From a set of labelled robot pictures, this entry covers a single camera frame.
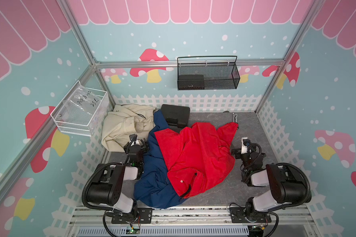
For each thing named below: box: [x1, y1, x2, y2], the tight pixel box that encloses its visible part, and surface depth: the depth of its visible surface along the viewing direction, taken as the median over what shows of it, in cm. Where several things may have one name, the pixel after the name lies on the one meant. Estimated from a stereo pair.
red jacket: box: [153, 121, 239, 198], surface depth 85 cm
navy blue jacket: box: [133, 109, 188, 209], surface depth 80 cm
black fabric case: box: [160, 104, 191, 129], surface depth 119 cm
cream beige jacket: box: [101, 104, 157, 153], surface depth 104 cm
